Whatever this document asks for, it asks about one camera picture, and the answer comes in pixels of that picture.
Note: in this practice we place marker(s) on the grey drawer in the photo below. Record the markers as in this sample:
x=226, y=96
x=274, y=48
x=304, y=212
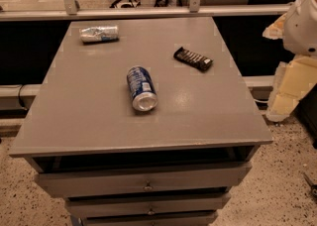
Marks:
x=123, y=181
x=148, y=205
x=202, y=218

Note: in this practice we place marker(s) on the top grey drawer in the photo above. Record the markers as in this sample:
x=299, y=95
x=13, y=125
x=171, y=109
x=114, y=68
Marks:
x=123, y=181

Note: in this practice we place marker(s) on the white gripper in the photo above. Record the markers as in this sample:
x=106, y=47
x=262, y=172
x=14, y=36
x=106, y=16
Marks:
x=301, y=27

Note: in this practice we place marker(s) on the grey drawer cabinet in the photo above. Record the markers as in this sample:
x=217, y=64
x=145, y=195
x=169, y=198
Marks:
x=83, y=119

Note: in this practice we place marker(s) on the blue pepsi can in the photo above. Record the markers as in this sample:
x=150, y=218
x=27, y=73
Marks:
x=142, y=90

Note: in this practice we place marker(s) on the bottom grey drawer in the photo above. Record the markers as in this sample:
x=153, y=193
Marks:
x=202, y=218

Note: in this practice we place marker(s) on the middle grey drawer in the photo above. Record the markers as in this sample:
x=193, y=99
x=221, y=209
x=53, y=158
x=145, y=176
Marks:
x=148, y=205

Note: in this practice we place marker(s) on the silver soda can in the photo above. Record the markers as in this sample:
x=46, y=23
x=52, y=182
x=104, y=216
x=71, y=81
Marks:
x=98, y=34

